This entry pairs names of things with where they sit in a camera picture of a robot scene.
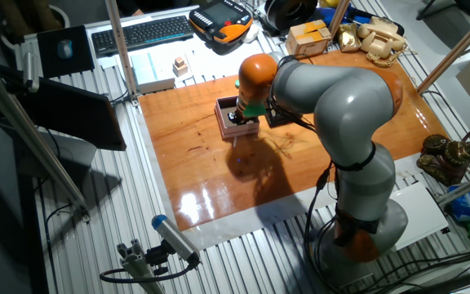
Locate black monitor panel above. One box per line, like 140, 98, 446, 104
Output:
14, 77, 128, 152

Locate white flat box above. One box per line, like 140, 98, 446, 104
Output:
130, 51, 177, 94

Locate large wooden block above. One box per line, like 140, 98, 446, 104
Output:
172, 61, 189, 78

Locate gold foil bag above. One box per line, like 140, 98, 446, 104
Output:
336, 22, 362, 53

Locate aluminium frame post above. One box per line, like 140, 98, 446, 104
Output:
104, 0, 140, 106

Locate green printed wrist mount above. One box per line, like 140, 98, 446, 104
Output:
234, 79, 268, 118

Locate cardboard box yellow tape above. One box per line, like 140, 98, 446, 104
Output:
286, 19, 333, 58

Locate antique brass telephone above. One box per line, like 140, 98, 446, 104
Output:
416, 118, 470, 187

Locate glossy wooden board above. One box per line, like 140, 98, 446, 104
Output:
138, 51, 450, 233

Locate grey monitor base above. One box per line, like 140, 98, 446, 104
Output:
16, 130, 97, 180

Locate short aluminium profile mount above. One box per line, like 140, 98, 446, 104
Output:
116, 238, 166, 294

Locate long diagonal aluminium bar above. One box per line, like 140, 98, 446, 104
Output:
0, 56, 91, 224

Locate black keyboard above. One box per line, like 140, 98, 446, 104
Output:
91, 15, 195, 58

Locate white rimmed pot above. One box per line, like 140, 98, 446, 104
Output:
0, 0, 71, 42

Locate grey camera blue cap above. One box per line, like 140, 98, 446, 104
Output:
151, 214, 202, 266

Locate wooden coloured bar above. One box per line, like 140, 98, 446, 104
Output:
327, 0, 351, 41

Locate grey aluminium frame bar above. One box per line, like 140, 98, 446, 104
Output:
434, 167, 470, 207

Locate grey cylindrical camera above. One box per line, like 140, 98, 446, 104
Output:
21, 51, 41, 94

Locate cream rotary telephone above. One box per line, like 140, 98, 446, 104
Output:
356, 16, 408, 69

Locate blue plastic bag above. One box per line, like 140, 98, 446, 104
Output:
446, 184, 470, 224

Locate grey computer mouse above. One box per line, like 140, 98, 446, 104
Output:
57, 38, 74, 60

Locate white rounded object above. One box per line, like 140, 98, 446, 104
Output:
241, 23, 260, 44

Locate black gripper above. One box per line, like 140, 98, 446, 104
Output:
227, 109, 260, 127

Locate beige diagonal frame bar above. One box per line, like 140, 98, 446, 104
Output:
416, 0, 470, 95

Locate black mouse pad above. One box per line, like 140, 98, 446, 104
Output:
36, 24, 96, 78

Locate orange black teach pendant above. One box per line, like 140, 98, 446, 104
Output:
188, 0, 255, 45

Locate white flat panel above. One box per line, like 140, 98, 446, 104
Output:
389, 181, 450, 251

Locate white paper sheets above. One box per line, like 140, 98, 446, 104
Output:
95, 28, 279, 89

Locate black round spool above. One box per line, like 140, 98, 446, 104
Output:
264, 0, 320, 36

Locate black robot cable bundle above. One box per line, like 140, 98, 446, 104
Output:
303, 161, 338, 287

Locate dark blue square gift box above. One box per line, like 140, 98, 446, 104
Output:
264, 109, 301, 128

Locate black office chair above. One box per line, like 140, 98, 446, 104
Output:
416, 0, 470, 21

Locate blue tool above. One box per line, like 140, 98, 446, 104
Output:
314, 6, 406, 36

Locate pink square gift box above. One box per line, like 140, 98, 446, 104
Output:
213, 96, 261, 140

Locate black camera cable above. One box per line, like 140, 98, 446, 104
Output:
99, 261, 199, 285

